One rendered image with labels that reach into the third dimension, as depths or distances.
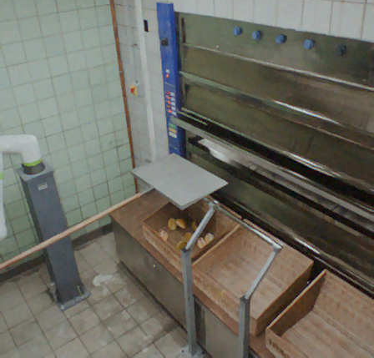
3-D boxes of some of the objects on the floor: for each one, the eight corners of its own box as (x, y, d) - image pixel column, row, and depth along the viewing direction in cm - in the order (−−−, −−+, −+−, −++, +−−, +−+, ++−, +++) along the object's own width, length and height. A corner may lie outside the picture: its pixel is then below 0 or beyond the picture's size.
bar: (163, 279, 338) (149, 157, 280) (276, 390, 248) (292, 249, 190) (131, 297, 322) (108, 173, 265) (240, 422, 232) (245, 280, 175)
